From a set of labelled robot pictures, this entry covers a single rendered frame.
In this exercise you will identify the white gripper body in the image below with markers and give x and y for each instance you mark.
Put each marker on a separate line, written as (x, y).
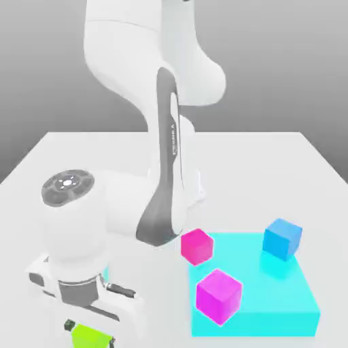
(127, 312)

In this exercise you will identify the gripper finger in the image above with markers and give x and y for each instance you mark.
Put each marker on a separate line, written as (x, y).
(111, 342)
(69, 325)

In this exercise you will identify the small lime green cube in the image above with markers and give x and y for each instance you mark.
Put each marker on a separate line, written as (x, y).
(88, 337)

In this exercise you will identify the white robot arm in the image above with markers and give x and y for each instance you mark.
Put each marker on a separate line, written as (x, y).
(122, 54)

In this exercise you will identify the small magenta cube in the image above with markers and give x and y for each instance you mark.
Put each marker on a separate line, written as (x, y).
(218, 296)

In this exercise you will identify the small pink cube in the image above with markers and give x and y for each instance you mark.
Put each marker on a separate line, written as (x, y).
(196, 246)

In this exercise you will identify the small blue cube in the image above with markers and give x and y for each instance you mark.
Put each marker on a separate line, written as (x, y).
(281, 239)

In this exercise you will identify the large cyan box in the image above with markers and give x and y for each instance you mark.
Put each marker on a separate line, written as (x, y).
(272, 304)

